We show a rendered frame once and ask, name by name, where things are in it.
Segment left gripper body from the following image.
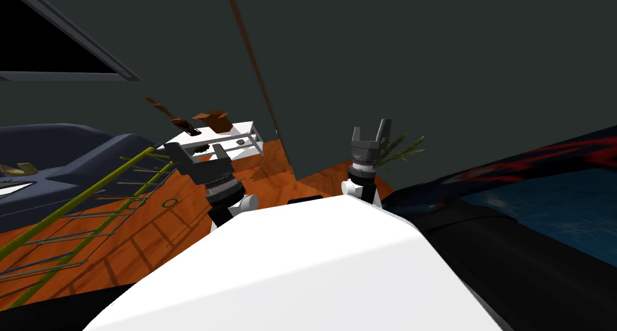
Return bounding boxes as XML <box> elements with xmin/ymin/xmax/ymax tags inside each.
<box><xmin>185</xmin><ymin>156</ymin><xmax>237</xmax><ymax>187</ymax></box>

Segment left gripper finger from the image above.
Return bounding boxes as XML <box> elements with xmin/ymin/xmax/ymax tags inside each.
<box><xmin>163</xmin><ymin>141</ymin><xmax>197</xmax><ymax>172</ymax></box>
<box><xmin>211</xmin><ymin>143</ymin><xmax>233</xmax><ymax>162</ymax></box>

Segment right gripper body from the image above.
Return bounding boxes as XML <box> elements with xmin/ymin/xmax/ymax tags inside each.
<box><xmin>349</xmin><ymin>139</ymin><xmax>390</xmax><ymax>165</ymax></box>

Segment white shelf table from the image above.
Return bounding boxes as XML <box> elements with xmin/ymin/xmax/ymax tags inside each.
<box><xmin>144</xmin><ymin>95</ymin><xmax>266</xmax><ymax>163</ymax></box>

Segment green leafy plant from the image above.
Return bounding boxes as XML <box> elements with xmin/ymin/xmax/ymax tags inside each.
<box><xmin>374</xmin><ymin>131</ymin><xmax>428</xmax><ymax>175</ymax></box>

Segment dark blue sofa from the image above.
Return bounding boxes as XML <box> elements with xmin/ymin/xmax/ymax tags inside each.
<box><xmin>0</xmin><ymin>123</ymin><xmax>171</xmax><ymax>234</ymax></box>

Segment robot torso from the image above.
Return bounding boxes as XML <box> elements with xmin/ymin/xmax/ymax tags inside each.
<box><xmin>83</xmin><ymin>194</ymin><xmax>503</xmax><ymax>331</ymax></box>

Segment dark blue red bed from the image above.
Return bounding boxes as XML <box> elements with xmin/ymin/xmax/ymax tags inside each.
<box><xmin>380</xmin><ymin>125</ymin><xmax>617</xmax><ymax>331</ymax></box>

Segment olive metal frame rack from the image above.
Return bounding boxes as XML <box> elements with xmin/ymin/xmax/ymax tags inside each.
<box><xmin>0</xmin><ymin>146</ymin><xmax>175</xmax><ymax>311</ymax></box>

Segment dark window grey frame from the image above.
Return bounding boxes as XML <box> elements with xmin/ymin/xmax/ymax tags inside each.
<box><xmin>0</xmin><ymin>0</ymin><xmax>142</xmax><ymax>83</ymax></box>

